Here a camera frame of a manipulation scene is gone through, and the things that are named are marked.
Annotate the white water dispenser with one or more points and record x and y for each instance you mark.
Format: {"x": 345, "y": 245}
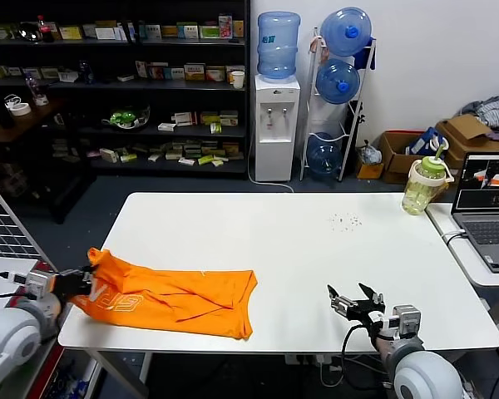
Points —
{"x": 274, "y": 136}

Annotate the white plain carton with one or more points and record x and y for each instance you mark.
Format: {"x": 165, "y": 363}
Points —
{"x": 105, "y": 33}

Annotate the yellow green medicine box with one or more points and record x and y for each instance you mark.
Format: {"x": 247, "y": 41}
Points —
{"x": 194, "y": 72}

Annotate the small orange box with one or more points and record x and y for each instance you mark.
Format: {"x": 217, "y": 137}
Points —
{"x": 369, "y": 170}

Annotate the grey open laptop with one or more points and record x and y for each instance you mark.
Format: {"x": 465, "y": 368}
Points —
{"x": 482, "y": 232}

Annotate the small white box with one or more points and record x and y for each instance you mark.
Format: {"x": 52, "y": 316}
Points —
{"x": 166, "y": 126}

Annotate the white red medicine box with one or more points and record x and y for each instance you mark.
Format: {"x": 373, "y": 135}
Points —
{"x": 140, "y": 68}

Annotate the pale blue medicine box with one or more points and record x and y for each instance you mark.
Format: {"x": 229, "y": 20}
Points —
{"x": 176, "y": 73}

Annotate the white plastic bag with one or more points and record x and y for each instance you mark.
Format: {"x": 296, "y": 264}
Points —
{"x": 371, "y": 153}

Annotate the large cardboard box with flap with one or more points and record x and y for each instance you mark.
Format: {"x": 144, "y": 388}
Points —
{"x": 461, "y": 128}

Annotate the dark blue hanging cloth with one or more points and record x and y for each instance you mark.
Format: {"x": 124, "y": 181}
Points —
{"x": 364, "y": 59}

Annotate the white tape roll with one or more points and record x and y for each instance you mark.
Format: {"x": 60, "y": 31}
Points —
{"x": 21, "y": 109}

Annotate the pile of striped clothes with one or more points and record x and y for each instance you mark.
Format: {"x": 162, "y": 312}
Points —
{"x": 497, "y": 111}

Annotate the dark blue bottle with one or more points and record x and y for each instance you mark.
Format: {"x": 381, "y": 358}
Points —
{"x": 85, "y": 72}

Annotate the labelled blue water jug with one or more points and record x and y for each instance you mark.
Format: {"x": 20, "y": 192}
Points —
{"x": 276, "y": 45}

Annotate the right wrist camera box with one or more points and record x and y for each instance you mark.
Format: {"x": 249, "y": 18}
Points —
{"x": 405, "y": 322}

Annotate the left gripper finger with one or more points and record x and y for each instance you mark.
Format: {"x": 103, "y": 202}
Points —
{"x": 89, "y": 270}
{"x": 90, "y": 280}

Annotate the black tripod stand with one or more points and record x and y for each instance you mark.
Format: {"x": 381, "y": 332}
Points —
{"x": 354, "y": 117}

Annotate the black shelving unit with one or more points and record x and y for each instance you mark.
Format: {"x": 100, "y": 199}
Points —
{"x": 108, "y": 86}

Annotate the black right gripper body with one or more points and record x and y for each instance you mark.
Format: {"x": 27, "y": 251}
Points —
{"x": 368, "y": 313}

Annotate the cola bottle red label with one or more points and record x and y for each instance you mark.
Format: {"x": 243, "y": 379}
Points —
{"x": 45, "y": 32}

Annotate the flat white box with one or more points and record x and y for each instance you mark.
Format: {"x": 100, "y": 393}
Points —
{"x": 125, "y": 77}

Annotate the shiny metal kettle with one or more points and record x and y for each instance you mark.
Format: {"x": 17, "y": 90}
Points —
{"x": 28, "y": 32}

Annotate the blue printed package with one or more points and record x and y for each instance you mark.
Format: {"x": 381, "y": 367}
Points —
{"x": 420, "y": 144}

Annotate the brown wooden desk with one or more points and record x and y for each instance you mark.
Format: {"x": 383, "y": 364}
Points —
{"x": 21, "y": 121}

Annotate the black tumbler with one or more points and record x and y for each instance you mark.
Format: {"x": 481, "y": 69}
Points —
{"x": 2, "y": 113}

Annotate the white paper cup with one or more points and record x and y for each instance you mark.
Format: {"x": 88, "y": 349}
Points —
{"x": 238, "y": 80}

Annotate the green white medicine box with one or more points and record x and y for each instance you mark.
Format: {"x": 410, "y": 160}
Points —
{"x": 210, "y": 31}

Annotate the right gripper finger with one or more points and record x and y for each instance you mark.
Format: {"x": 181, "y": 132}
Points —
{"x": 344, "y": 306}
{"x": 376, "y": 301}

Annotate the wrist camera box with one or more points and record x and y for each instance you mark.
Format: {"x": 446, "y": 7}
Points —
{"x": 405, "y": 322}
{"x": 37, "y": 283}

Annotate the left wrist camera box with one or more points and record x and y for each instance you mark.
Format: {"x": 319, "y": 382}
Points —
{"x": 37, "y": 283}

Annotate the white grey medicine box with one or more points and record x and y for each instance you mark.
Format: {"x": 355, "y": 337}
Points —
{"x": 153, "y": 31}

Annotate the orange printed t-shirt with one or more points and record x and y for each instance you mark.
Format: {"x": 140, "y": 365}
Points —
{"x": 170, "y": 299}

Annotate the clear bottle purple label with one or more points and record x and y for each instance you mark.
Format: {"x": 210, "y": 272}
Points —
{"x": 33, "y": 86}

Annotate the green lid drinking bottle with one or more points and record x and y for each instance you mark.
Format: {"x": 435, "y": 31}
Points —
{"x": 416, "y": 194}

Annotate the glass bowl green contents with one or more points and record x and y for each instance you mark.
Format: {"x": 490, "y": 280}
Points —
{"x": 124, "y": 117}

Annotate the cream red medicine box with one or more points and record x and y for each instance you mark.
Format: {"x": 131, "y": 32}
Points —
{"x": 215, "y": 74}

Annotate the yellow green flat box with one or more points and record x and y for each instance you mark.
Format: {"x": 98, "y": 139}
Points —
{"x": 210, "y": 117}

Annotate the yellow white medicine box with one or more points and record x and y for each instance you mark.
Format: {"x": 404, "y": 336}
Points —
{"x": 70, "y": 32}

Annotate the white teal medicine box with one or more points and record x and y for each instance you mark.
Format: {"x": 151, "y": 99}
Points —
{"x": 188, "y": 30}

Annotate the cream stacked box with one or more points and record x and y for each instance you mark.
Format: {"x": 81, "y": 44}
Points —
{"x": 228, "y": 117}

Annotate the open brown cardboard box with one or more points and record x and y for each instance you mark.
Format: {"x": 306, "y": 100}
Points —
{"x": 393, "y": 165}

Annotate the tall pink medicine box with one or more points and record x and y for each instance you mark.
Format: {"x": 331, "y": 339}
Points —
{"x": 225, "y": 26}

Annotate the white red striped box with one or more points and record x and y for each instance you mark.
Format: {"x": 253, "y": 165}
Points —
{"x": 184, "y": 119}

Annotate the beige medicine box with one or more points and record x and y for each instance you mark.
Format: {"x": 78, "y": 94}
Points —
{"x": 233, "y": 68}

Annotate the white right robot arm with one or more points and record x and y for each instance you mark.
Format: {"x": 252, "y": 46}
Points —
{"x": 424, "y": 374}

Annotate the white orange medicine box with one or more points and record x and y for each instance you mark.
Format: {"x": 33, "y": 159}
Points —
{"x": 158, "y": 70}

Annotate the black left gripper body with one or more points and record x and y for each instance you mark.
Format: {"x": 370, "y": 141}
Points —
{"x": 70, "y": 284}

